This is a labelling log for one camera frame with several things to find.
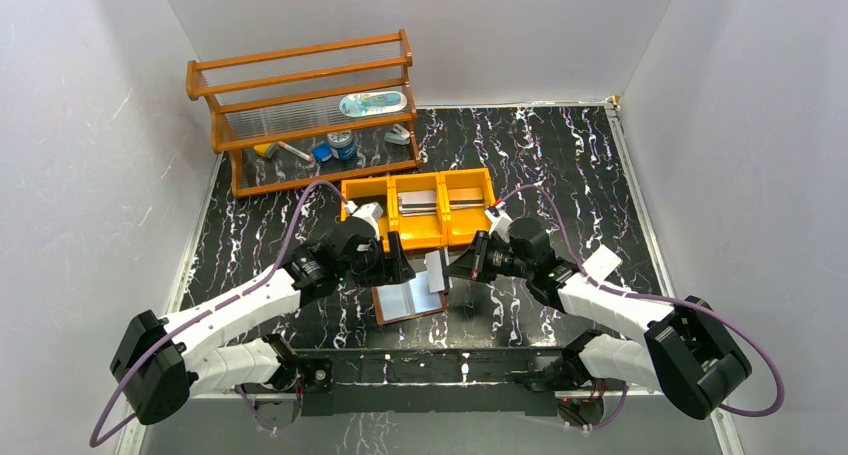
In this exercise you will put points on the blue lidded jar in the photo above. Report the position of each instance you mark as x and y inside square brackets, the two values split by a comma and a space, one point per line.
[342, 145]

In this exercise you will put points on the yellow sponge block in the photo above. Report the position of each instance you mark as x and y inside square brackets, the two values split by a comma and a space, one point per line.
[266, 151]

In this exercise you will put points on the small blue box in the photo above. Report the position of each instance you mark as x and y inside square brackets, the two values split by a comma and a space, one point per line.
[322, 152]

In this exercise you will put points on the light grey credit card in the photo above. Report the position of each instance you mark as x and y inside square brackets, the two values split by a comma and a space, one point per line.
[436, 263]

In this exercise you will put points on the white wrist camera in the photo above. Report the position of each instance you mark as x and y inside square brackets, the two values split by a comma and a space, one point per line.
[499, 219]
[370, 213]

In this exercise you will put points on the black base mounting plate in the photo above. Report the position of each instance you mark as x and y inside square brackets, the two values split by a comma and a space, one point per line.
[430, 379]

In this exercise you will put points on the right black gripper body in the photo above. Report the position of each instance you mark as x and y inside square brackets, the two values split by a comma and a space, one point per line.
[478, 262]

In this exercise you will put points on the white marker pen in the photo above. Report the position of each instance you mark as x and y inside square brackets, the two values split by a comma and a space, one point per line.
[295, 151]

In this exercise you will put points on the oval blue packaged item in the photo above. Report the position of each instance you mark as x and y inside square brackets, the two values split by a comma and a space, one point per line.
[367, 104]

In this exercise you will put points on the brown striped card in bin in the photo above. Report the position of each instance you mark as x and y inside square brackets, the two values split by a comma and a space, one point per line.
[464, 198]

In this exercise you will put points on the white VIP credit card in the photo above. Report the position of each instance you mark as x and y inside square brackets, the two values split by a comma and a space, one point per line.
[421, 202]

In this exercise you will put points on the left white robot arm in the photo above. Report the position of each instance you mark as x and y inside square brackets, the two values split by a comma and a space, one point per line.
[164, 361]

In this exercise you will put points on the wooden shelf rack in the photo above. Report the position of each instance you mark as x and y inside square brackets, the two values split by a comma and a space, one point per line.
[292, 96]

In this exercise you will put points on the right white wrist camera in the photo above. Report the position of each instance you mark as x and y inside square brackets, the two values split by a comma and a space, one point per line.
[499, 219]

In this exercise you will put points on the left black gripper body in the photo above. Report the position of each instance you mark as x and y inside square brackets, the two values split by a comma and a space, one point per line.
[385, 267]

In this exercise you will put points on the brown leather card holder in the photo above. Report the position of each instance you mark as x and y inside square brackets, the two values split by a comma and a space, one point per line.
[418, 297]

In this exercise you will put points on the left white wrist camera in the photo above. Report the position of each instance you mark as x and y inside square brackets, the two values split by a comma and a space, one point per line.
[370, 213]

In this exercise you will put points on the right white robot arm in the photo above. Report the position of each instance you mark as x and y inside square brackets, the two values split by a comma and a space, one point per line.
[688, 356]

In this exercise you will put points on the yellow three-compartment bin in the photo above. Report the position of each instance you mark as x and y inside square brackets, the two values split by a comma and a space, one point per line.
[446, 228]

